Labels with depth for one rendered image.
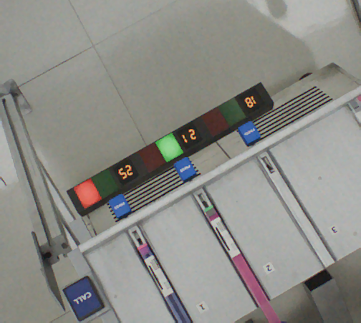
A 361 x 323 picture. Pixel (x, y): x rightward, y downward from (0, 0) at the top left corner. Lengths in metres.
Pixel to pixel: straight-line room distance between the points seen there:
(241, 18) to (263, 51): 0.10
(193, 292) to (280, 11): 0.96
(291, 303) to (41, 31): 0.79
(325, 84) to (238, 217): 0.78
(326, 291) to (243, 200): 0.34
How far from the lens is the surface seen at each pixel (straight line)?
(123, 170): 1.23
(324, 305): 1.50
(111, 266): 1.20
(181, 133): 1.23
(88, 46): 1.84
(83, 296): 1.15
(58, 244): 1.28
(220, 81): 1.96
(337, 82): 1.91
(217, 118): 1.24
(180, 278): 1.18
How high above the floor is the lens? 1.72
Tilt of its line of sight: 60 degrees down
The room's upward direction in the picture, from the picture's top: 142 degrees clockwise
